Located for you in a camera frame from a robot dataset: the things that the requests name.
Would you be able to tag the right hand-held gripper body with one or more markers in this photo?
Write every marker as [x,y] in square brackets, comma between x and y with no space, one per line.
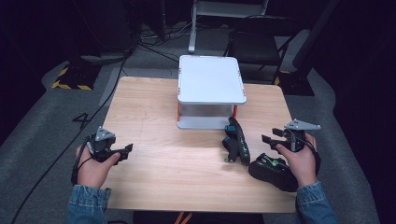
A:
[297,134]

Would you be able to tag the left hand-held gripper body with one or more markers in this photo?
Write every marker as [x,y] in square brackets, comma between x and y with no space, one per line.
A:
[102,143]

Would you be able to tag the white two-tier shoe rack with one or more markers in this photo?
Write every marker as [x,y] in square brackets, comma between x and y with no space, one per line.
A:
[209,93]

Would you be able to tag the person's left hand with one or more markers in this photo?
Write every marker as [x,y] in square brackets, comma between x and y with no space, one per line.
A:
[93,169]

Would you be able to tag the person's right hand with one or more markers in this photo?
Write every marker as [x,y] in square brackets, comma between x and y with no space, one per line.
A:
[300,163]

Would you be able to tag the dark stand base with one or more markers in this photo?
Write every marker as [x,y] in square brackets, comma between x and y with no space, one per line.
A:
[295,83]

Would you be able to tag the black yellow striped floor base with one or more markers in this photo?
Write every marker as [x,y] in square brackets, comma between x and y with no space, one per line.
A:
[74,78]

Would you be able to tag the black folding chair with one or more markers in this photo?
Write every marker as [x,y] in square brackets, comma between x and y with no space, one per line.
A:
[260,49]

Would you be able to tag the white metal stand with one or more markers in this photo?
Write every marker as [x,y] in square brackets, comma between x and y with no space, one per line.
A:
[218,18]

